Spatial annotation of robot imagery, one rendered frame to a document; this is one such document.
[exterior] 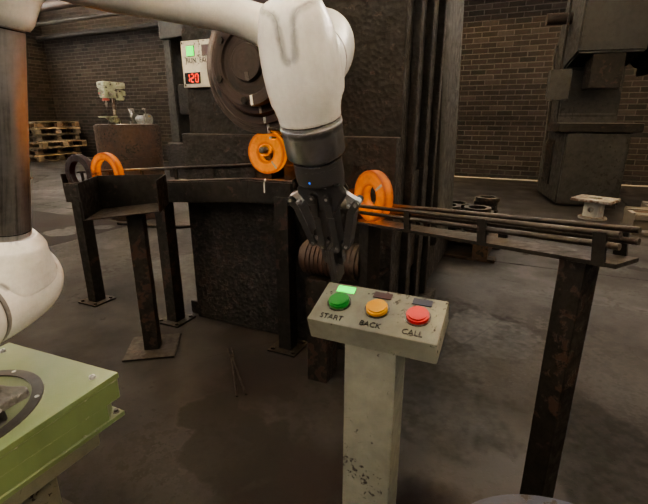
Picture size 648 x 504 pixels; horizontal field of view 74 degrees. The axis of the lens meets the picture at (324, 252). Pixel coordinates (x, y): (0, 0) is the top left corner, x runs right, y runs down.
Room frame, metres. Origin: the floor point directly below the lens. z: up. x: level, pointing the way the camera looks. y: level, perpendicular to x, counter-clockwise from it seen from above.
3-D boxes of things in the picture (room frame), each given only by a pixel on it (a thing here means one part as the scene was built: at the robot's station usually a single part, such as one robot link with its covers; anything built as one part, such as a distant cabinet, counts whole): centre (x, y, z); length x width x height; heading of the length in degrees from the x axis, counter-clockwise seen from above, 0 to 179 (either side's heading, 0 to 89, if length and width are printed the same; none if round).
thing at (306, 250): (1.41, -0.03, 0.27); 0.22 x 0.13 x 0.53; 65
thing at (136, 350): (1.63, 0.75, 0.36); 0.26 x 0.20 x 0.72; 100
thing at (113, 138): (4.28, 1.88, 0.45); 0.59 x 0.59 x 0.89
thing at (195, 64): (1.92, 0.48, 1.15); 0.26 x 0.02 x 0.18; 65
